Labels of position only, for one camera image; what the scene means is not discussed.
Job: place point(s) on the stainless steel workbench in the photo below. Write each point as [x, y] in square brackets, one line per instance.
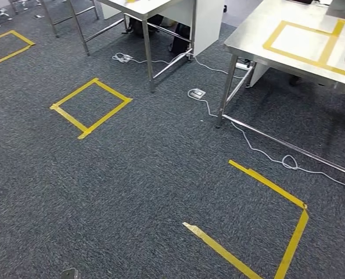
[248, 38]

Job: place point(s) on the metal floor socket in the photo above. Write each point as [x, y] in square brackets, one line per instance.
[197, 93]
[126, 58]

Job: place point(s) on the yellow floor tape outline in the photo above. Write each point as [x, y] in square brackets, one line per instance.
[294, 238]

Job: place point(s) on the black bag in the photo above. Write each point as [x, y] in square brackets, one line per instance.
[143, 27]
[179, 38]

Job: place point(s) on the steel table frame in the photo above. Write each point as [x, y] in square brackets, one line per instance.
[78, 30]

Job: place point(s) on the stainless steel table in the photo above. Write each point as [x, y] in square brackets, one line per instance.
[143, 7]

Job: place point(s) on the yellow tape on workbench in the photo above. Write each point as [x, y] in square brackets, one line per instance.
[325, 54]

